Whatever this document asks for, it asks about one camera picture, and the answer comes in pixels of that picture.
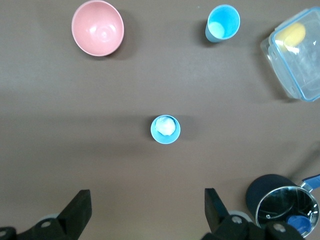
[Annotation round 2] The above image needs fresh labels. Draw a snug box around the small blue lid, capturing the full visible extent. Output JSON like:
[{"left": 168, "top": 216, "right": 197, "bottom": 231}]
[{"left": 286, "top": 214, "right": 312, "bottom": 232}]

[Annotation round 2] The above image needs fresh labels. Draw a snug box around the clear container with blue seal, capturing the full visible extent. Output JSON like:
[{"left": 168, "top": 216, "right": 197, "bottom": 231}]
[{"left": 259, "top": 6, "right": 320, "bottom": 103}]

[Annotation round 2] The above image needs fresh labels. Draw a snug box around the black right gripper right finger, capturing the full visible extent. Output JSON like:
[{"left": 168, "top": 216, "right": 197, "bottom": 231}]
[{"left": 201, "top": 187, "right": 307, "bottom": 240}]

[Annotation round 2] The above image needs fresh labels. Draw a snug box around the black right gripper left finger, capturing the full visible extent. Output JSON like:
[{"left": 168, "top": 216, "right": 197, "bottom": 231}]
[{"left": 0, "top": 189, "right": 93, "bottom": 240}]

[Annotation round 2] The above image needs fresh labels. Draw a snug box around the pink bowl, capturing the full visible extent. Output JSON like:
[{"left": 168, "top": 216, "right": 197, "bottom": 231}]
[{"left": 71, "top": 0, "right": 125, "bottom": 57}]

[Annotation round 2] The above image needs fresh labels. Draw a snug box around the light blue plastic cup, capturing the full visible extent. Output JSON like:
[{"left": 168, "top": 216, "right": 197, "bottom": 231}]
[
  {"left": 150, "top": 114, "right": 181, "bottom": 145},
  {"left": 204, "top": 4, "right": 241, "bottom": 43}
]

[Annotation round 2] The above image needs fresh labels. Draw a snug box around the yellow sponge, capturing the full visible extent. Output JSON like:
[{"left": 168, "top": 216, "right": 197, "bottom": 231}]
[{"left": 274, "top": 22, "right": 306, "bottom": 50}]

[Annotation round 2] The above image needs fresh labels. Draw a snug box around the white crumpled paper ball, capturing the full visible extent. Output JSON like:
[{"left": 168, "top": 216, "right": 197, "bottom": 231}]
[{"left": 155, "top": 116, "right": 176, "bottom": 137}]

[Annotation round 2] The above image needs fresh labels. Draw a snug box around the dark saucepan with blue handle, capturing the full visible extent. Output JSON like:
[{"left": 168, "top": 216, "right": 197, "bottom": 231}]
[{"left": 245, "top": 173, "right": 320, "bottom": 239}]

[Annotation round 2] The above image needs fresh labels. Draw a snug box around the brown table cover mat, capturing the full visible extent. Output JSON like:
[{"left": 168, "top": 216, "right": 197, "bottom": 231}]
[{"left": 0, "top": 0, "right": 320, "bottom": 240}]

